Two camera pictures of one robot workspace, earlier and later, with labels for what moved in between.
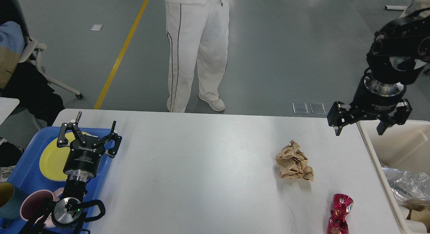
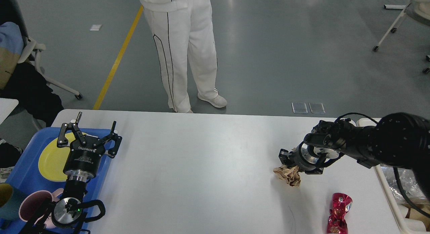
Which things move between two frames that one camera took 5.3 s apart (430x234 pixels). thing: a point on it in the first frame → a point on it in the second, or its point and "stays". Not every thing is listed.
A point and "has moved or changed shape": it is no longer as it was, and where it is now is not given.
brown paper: x=293 y=163 has moved or changed shape
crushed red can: x=342 y=204 stays
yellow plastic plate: x=52 y=158 stays
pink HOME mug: x=32 y=202 stays
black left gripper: x=83 y=161 stays
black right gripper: x=374 y=99 → x=305 y=157
